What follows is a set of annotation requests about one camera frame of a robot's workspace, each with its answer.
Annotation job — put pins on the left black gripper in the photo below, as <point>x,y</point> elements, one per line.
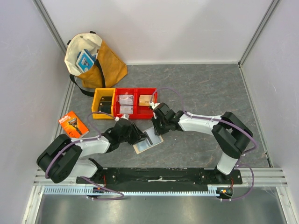
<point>138,135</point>

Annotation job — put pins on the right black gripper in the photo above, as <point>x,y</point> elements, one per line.
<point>158,124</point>

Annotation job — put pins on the beige leather card holder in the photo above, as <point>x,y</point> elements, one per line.
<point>151,140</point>

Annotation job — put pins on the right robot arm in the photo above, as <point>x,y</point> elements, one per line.
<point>230,133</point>

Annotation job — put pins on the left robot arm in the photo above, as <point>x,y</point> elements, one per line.
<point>60,159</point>

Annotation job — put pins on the lower silver card stack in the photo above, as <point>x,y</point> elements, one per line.
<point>126,109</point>

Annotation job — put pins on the black cards in yellow bin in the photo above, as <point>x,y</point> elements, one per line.
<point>105,104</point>

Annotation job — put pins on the red right plastic bin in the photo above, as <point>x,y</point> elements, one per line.
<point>141,112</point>

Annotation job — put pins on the red plastic bin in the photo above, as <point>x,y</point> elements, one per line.
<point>141,112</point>
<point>116,106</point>

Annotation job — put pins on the red middle plastic bin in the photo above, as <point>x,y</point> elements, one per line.
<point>116,106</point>

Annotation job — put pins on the yellow plastic bin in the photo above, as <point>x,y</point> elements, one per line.
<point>99,92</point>

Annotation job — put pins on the orange razor box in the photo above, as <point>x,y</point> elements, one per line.
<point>73,126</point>

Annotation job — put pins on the mustard and white tote bag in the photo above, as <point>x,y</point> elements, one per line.
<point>107,70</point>

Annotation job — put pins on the blue razor box in bag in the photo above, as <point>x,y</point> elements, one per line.
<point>85,60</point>

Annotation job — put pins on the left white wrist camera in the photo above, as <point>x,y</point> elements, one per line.
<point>124,116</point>

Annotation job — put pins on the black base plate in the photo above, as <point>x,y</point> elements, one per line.
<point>163,179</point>

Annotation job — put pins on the grey cable duct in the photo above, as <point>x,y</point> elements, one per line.
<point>90,190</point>

